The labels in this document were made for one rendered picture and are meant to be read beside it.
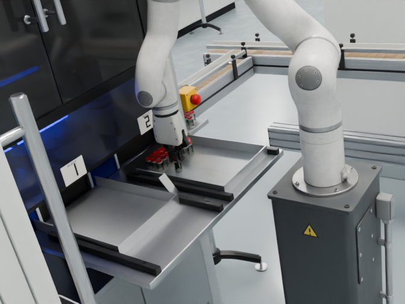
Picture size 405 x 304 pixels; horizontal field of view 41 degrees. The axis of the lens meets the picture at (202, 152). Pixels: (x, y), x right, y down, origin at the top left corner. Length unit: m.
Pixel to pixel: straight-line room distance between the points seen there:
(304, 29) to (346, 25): 1.55
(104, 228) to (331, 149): 0.67
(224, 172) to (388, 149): 1.02
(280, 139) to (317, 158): 1.21
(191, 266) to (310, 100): 1.00
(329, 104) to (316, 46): 0.16
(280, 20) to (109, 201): 0.74
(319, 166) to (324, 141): 0.08
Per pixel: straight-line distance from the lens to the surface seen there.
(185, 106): 1.98
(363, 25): 2.98
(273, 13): 1.41
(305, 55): 1.37
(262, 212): 3.06
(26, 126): 0.80
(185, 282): 2.17
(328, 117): 1.48
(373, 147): 2.53
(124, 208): 1.62
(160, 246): 1.43
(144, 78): 1.51
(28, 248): 0.84
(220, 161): 1.76
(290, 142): 2.70
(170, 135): 1.65
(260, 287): 2.58
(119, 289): 1.87
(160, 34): 1.52
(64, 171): 1.58
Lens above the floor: 1.70
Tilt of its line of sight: 26 degrees down
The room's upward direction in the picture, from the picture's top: 11 degrees counter-clockwise
